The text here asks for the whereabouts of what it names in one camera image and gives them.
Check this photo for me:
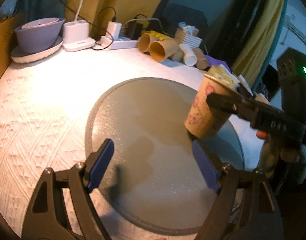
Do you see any brown printed paper cup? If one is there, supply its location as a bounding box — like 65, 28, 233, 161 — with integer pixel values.
192, 48, 208, 70

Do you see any white paper cup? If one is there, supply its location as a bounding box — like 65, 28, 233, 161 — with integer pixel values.
179, 43, 197, 67

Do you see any brown paper cup lying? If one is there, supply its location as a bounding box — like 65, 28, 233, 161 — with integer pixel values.
149, 38, 179, 62

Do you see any person hand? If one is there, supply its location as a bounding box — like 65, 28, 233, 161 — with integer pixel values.
256, 131, 301, 178

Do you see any yellow tissue pack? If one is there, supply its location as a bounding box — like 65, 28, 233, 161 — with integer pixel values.
207, 64, 240, 90

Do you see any right yellow curtain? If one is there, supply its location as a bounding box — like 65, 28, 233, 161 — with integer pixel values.
233, 0, 284, 86

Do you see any yellow curtain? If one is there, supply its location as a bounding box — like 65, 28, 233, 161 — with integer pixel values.
233, 0, 284, 86
79, 0, 161, 37

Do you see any purple cloth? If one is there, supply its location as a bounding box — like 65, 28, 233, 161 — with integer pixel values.
204, 55, 231, 72

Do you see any round grey placemat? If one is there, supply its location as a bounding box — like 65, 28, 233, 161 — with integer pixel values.
84, 77, 246, 236

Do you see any white knitted tablecloth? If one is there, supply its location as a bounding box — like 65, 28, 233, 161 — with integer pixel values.
0, 45, 268, 240

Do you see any yellow rubber glove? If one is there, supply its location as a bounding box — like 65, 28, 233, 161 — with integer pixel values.
147, 30, 170, 41

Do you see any black power adapter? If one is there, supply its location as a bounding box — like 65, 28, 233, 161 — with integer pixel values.
125, 21, 143, 40

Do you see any white power strip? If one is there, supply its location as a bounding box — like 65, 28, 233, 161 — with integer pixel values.
100, 36, 138, 50

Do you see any white usb charger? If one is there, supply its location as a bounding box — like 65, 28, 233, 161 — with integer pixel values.
106, 21, 122, 41

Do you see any white plate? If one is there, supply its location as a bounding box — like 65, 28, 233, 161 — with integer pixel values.
11, 36, 63, 64

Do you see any purple bowl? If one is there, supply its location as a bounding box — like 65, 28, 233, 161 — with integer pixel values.
14, 18, 65, 54

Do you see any cardboard box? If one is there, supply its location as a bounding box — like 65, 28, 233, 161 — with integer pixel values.
0, 14, 24, 79

